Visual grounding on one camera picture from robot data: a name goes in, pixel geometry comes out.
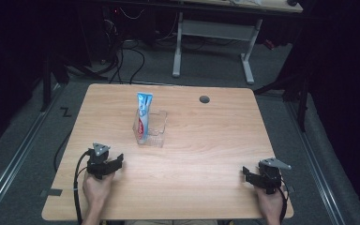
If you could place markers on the grey tape strip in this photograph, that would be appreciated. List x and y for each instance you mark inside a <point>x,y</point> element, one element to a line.
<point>53,192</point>

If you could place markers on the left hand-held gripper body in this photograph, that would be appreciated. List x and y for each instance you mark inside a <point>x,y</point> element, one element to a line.
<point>98,162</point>

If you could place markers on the blue white toothpaste tube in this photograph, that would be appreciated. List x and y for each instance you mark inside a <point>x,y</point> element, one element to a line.
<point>143,115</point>

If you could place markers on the white metal frame desk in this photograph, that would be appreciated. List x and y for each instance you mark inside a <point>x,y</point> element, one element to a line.
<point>215,30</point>

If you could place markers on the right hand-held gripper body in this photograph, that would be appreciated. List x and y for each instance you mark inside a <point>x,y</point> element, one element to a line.
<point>270,175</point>

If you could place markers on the person's right hand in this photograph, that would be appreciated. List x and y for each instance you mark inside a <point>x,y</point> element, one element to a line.
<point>270,203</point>

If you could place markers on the metal floor rail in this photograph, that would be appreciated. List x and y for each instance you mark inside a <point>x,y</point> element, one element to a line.
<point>15,159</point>
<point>317,165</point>

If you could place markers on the black metal stand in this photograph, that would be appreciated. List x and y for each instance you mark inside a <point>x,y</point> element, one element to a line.
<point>302,103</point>
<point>46,81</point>

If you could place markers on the clear plastic container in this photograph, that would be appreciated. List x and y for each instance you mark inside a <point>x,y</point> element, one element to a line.
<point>157,131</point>

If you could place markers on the person's left hand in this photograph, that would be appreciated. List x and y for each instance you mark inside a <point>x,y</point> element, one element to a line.
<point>97,190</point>

